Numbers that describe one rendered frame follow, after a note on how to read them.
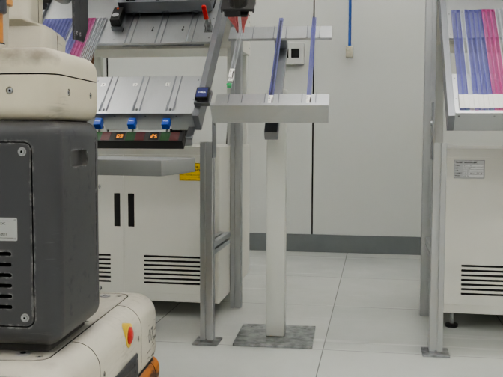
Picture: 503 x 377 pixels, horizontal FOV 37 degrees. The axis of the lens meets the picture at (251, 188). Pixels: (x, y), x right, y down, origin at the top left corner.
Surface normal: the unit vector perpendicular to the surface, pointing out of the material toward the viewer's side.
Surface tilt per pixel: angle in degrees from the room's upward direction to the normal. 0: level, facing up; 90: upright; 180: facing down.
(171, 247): 90
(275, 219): 90
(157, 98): 44
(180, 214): 90
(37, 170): 90
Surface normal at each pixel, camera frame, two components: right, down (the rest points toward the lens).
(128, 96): -0.11, -0.66
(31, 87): -0.11, 0.07
